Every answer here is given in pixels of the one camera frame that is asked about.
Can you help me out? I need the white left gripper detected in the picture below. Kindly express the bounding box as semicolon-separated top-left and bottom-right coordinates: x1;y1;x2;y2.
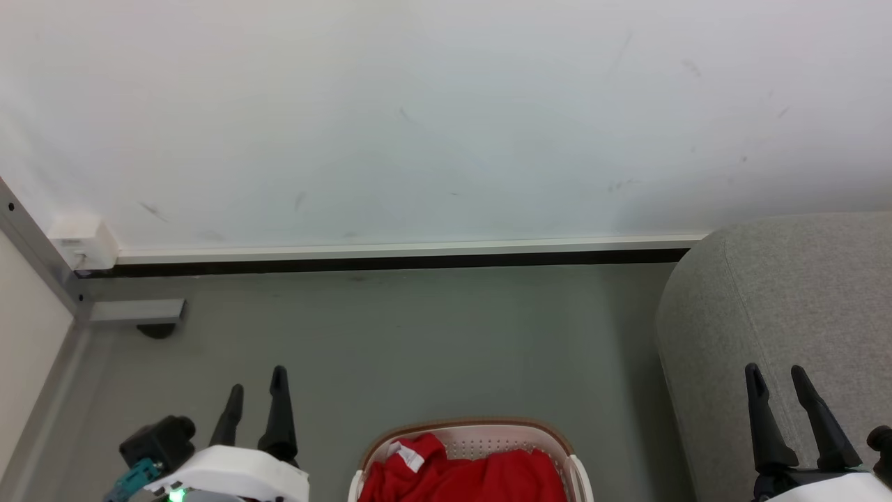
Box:
143;365;310;502

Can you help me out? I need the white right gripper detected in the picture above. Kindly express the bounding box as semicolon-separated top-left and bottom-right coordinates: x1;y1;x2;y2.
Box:
744;363;892;502

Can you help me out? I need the red garment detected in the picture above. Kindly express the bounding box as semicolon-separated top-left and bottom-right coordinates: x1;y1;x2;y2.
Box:
357;432;569;502

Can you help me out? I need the grey fabric sofa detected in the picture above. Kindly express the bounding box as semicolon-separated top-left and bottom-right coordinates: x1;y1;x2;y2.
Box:
655;211;892;502

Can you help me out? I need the white baseboard strip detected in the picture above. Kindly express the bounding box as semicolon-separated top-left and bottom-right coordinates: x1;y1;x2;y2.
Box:
114;234;713;266

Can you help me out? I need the white perforated laundry basket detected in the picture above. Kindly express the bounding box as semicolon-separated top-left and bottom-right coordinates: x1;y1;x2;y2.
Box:
347;418;594;502

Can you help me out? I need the beige partition panel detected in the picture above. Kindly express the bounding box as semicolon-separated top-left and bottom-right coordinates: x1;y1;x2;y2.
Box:
0;230;75;482

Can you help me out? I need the white wall junction box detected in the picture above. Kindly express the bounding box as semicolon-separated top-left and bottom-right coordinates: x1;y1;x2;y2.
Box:
47;215;120;272

